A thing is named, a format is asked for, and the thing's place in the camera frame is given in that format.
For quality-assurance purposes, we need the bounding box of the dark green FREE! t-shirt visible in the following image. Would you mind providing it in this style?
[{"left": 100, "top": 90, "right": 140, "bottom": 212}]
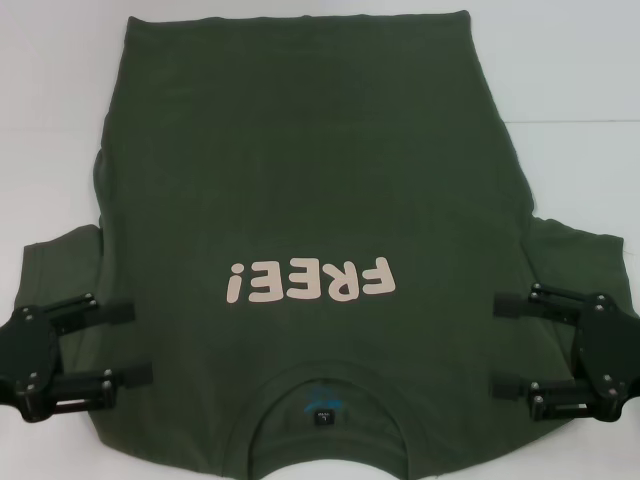
[{"left": 13, "top": 13, "right": 630, "bottom": 471}]

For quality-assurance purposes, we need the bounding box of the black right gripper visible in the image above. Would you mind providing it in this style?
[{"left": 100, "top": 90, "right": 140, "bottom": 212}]
[{"left": 489, "top": 282, "right": 640, "bottom": 426}]

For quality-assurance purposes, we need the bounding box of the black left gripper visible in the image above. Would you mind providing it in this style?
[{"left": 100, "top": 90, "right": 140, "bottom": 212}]
[{"left": 0, "top": 293, "right": 155, "bottom": 421}]

